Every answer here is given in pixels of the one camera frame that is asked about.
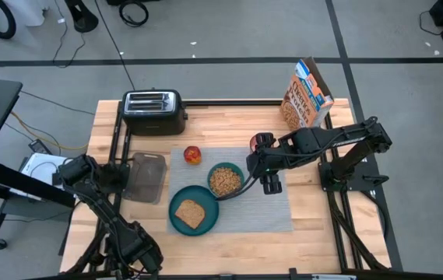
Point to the teal green ribbed bowl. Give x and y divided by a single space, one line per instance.
213 171

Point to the black stand base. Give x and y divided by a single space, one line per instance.
83 21

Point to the brown cereal pieces heap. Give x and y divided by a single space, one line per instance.
225 182

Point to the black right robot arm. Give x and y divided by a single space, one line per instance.
322 142

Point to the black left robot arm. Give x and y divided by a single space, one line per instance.
100 206

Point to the white box device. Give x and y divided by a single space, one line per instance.
38 171

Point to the brown toast slice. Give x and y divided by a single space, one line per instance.
190 214

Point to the dark green round plate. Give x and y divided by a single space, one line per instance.
209 212

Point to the black two-slot toaster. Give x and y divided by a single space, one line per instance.
153 116

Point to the orange Cheerios Protein cereal box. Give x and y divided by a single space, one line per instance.
303 105

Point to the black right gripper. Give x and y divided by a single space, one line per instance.
268 163

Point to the black power brick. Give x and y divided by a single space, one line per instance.
40 147

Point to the grey woven placemat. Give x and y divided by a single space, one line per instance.
252 214

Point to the black aluminium table frame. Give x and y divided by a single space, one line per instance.
236 102

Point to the red yellow apple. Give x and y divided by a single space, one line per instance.
192 155

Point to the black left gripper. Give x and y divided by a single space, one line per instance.
143 249

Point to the pink faceted plastic cup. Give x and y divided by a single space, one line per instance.
252 144

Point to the smoky clear plastic tray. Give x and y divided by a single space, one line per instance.
145 179

